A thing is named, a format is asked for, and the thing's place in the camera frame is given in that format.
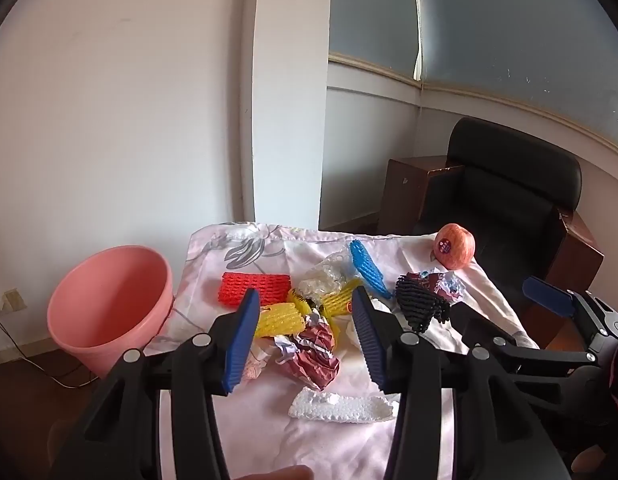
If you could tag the person's right hand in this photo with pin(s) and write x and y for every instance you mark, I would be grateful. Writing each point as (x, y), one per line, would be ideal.
(589, 465)

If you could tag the red foam fruit net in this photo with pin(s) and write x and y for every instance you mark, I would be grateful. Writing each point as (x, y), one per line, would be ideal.
(254, 287)

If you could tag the pink floral cloth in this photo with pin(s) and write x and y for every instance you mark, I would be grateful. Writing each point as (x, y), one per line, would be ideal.
(339, 445)

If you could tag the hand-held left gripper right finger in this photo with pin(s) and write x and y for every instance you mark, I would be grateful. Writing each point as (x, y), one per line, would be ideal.
(369, 345)

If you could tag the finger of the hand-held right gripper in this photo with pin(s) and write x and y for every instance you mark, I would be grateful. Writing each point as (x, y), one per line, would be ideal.
(539, 356)
(546, 296)

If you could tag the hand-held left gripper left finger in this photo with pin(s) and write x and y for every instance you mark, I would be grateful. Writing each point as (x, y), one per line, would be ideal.
(241, 345)

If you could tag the maroon foil wrapper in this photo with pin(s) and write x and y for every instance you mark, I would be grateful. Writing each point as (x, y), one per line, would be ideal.
(309, 365)

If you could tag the beige wall socket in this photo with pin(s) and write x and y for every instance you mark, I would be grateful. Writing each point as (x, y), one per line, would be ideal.
(14, 300)

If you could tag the white foam fruit net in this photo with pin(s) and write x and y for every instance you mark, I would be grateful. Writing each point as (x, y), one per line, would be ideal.
(339, 405)

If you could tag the maroon white wrapper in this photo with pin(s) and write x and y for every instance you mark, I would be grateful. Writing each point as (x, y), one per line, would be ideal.
(451, 285)

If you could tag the black foam fruit net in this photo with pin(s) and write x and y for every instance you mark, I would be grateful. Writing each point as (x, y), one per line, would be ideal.
(419, 302)

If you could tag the pink plastic bucket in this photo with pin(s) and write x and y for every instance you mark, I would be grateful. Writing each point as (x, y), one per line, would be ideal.
(109, 305)

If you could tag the black armchair with wooden arms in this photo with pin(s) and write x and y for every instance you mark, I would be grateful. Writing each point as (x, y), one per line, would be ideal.
(504, 195)

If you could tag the large window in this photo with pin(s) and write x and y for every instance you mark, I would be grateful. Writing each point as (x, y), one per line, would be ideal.
(489, 20)

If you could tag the blue foam fruit net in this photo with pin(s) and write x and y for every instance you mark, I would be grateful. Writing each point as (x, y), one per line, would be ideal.
(366, 265)

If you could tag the red apple with sticker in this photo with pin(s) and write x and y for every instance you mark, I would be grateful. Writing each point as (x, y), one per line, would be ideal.
(456, 247)

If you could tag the clear plastic wrapper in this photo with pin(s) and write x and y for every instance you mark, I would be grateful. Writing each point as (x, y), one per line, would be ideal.
(324, 277)

